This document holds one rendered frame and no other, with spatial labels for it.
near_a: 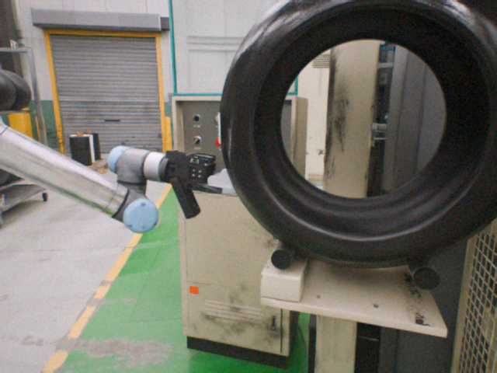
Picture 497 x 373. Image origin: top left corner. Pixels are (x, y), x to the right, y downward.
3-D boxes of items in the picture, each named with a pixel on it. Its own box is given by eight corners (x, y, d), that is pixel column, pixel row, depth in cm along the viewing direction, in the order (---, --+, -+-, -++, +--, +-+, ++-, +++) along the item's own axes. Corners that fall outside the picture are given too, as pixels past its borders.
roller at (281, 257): (293, 218, 106) (297, 204, 105) (308, 221, 105) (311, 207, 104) (268, 266, 74) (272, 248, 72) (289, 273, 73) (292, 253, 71)
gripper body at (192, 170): (206, 159, 78) (160, 151, 82) (203, 195, 81) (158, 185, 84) (219, 155, 86) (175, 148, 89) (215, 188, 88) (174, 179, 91)
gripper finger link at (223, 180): (244, 173, 77) (206, 166, 80) (241, 198, 79) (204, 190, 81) (248, 171, 80) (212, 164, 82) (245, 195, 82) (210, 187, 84)
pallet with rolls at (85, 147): (72, 165, 742) (68, 129, 726) (112, 164, 760) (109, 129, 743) (55, 176, 628) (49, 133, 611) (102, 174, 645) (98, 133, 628)
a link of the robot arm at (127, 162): (123, 175, 95) (126, 144, 94) (158, 182, 92) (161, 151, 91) (103, 176, 87) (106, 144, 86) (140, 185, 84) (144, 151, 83)
